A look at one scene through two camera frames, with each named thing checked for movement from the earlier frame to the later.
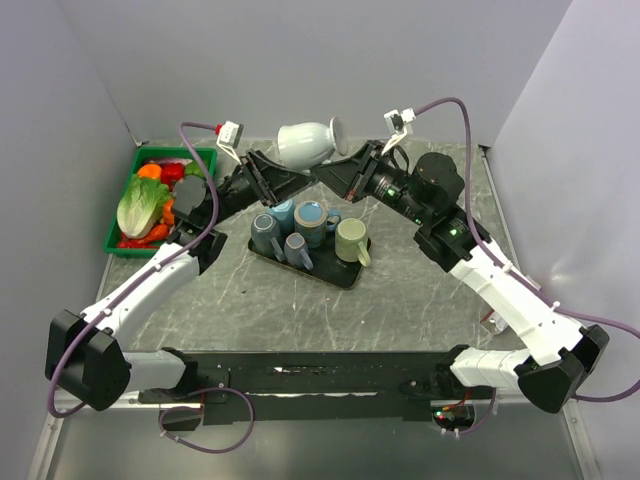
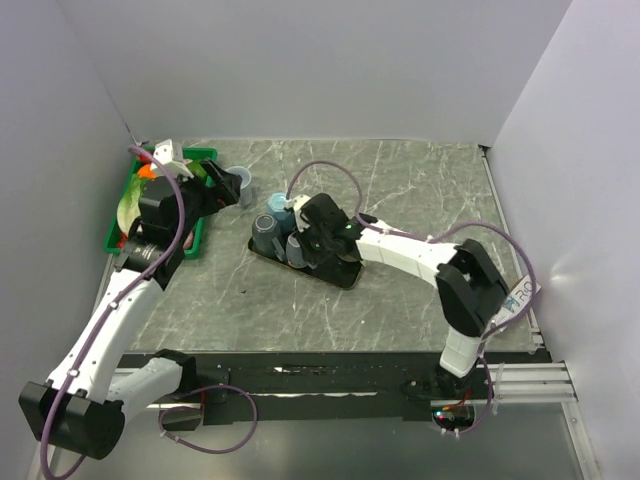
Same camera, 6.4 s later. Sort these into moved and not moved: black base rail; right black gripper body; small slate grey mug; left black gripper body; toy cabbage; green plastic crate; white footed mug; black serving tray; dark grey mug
Moved: right black gripper body; white footed mug; left black gripper body
Not moved: black serving tray; small slate grey mug; toy cabbage; green plastic crate; black base rail; dark grey mug
